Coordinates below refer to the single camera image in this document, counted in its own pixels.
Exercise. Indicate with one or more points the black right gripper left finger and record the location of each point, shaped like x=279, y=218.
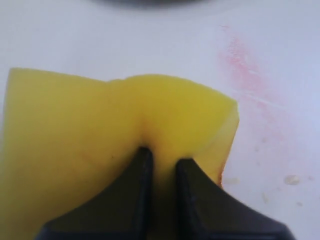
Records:
x=120, y=212

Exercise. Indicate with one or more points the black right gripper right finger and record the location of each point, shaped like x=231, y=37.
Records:
x=206, y=212

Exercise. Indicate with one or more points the round stainless steel plate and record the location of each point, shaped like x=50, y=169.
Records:
x=149, y=3

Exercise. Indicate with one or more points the yellow sponge block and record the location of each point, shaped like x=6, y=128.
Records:
x=64, y=138

